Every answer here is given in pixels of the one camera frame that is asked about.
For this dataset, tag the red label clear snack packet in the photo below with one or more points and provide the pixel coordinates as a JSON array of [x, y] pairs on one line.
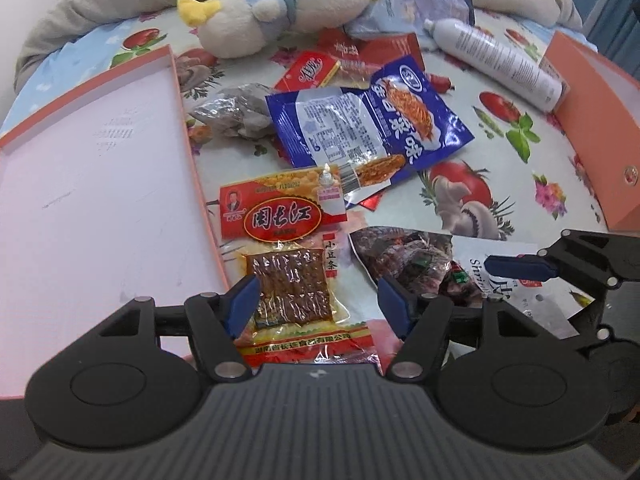
[[307, 71]]

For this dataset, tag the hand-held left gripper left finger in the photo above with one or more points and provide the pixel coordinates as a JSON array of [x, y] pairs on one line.
[[245, 305]]

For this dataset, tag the blue snack packet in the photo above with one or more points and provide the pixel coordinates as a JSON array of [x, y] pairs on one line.
[[425, 110], [320, 125]]

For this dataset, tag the blue curtain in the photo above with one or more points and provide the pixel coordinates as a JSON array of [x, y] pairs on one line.
[[620, 15]]

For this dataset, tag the orange box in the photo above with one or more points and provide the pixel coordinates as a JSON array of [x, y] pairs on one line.
[[600, 135]]

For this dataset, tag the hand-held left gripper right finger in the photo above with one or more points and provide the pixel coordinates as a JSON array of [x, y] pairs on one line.
[[395, 305]]

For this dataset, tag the silver foil packet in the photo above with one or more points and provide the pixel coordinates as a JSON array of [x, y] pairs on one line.
[[235, 110]]

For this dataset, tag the white spray bottle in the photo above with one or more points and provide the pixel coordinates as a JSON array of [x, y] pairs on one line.
[[500, 62]]

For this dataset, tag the clear packet of dark meat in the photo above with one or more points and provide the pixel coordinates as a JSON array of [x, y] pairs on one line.
[[400, 255]]

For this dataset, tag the dark red flat packet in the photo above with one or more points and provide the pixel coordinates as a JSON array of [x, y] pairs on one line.
[[385, 50]]

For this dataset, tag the white shrimp snack packet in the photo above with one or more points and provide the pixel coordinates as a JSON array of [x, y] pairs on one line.
[[540, 305]]

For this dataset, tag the white and blue plush toy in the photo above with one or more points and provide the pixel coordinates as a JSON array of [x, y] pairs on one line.
[[300, 5]]

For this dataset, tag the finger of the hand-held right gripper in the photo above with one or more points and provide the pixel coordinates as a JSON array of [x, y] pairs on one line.
[[600, 310], [520, 266]]

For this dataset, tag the tomato print bed sheet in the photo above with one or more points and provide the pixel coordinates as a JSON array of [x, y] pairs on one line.
[[500, 160]]

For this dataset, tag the pink box lid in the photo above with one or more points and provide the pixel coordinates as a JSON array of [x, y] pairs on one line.
[[90, 185]]

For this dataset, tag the red yellow tofu snack packet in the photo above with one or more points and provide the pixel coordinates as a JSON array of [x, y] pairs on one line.
[[280, 215]]

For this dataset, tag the light blue snack bag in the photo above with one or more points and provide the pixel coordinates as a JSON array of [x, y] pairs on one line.
[[410, 10]]

